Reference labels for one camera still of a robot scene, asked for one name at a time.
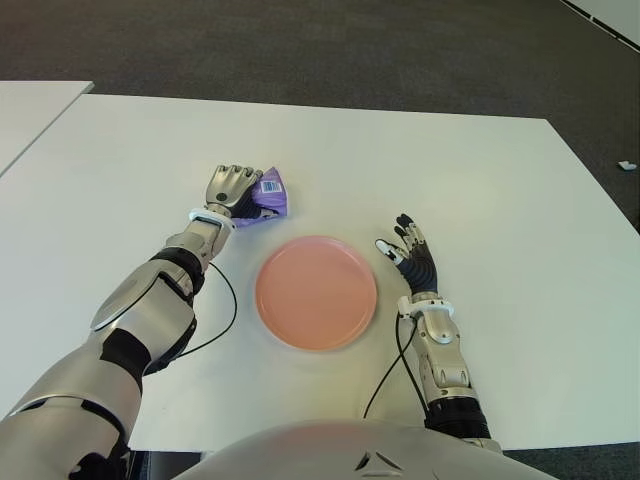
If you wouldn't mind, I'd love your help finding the purple tissue paper pack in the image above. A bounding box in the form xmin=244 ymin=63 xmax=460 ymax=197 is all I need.
xmin=230 ymin=165 xmax=292 ymax=231

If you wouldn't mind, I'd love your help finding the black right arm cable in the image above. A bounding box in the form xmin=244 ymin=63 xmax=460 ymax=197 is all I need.
xmin=362 ymin=312 xmax=431 ymax=419

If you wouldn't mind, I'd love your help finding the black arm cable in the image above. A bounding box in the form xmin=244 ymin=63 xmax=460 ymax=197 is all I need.
xmin=164 ymin=259 xmax=239 ymax=359
xmin=362 ymin=312 xmax=431 ymax=419

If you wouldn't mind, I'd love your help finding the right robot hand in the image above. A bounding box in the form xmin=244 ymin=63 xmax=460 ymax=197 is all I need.
xmin=374 ymin=213 xmax=441 ymax=296

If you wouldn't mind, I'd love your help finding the neighbouring white table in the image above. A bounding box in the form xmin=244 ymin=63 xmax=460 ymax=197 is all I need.
xmin=0 ymin=80 xmax=95 ymax=179

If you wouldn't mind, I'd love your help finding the pink round plate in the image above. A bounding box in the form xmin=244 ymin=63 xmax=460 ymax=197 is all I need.
xmin=254 ymin=235 xmax=379 ymax=353

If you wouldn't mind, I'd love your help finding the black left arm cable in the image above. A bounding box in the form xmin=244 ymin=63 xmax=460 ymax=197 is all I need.
xmin=164 ymin=259 xmax=239 ymax=359

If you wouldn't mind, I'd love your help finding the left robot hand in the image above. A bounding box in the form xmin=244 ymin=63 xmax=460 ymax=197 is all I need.
xmin=203 ymin=164 xmax=281 ymax=224

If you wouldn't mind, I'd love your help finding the grey robot torso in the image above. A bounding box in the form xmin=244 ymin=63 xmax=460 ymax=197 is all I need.
xmin=172 ymin=419 xmax=524 ymax=480

